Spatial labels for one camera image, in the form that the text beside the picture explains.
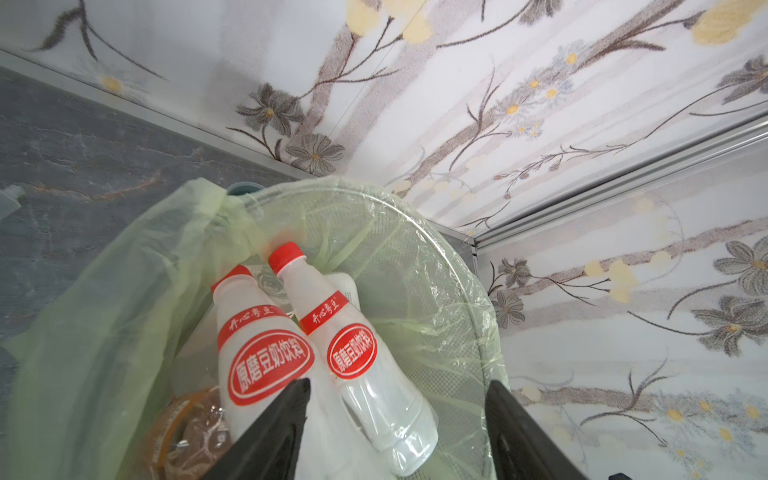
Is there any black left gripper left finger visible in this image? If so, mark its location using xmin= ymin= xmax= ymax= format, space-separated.
xmin=202 ymin=379 xmax=311 ymax=480

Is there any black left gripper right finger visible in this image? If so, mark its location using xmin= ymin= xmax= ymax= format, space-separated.
xmin=485 ymin=380 xmax=586 ymax=480

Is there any green plastic waste bin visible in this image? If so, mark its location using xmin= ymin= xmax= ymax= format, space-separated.
xmin=1 ymin=177 xmax=506 ymax=479

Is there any white bottle red cap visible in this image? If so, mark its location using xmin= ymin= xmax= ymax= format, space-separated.
xmin=209 ymin=265 xmax=385 ymax=480
xmin=268 ymin=242 xmax=438 ymax=477

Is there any brown bottle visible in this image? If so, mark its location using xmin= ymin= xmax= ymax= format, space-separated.
xmin=142 ymin=386 xmax=232 ymax=479

